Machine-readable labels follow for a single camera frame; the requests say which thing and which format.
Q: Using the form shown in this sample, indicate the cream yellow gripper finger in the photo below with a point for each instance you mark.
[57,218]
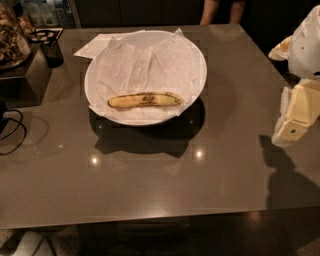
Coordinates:
[299,109]

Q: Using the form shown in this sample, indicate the white rounded gripper body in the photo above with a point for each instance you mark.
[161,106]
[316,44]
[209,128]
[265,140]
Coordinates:
[306,50]

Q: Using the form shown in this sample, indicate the yellow spotted banana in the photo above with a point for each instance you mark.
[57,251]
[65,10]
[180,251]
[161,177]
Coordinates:
[146,99]

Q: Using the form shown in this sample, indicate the white round bowl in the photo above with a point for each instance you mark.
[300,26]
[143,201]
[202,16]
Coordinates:
[96,77]

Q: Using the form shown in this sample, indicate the person's legs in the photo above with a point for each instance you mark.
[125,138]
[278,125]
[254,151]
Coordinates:
[222,11]

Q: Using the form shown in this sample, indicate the white paper towel liner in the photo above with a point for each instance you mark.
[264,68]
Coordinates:
[146,70]

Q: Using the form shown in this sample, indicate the white paper sheet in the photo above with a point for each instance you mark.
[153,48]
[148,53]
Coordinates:
[100,42]

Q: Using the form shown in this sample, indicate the black holder cup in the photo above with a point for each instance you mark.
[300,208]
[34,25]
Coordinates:
[48,40]

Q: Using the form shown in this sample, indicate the white bottles on shelf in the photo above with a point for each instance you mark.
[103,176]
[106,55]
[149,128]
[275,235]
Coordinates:
[49,13]

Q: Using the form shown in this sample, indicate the dark brown box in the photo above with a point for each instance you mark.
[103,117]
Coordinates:
[26,84]

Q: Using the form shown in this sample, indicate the glass jar of snacks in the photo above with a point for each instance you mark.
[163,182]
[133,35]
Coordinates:
[14,46]

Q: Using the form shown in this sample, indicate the white object under table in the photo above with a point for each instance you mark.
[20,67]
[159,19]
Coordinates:
[32,244]

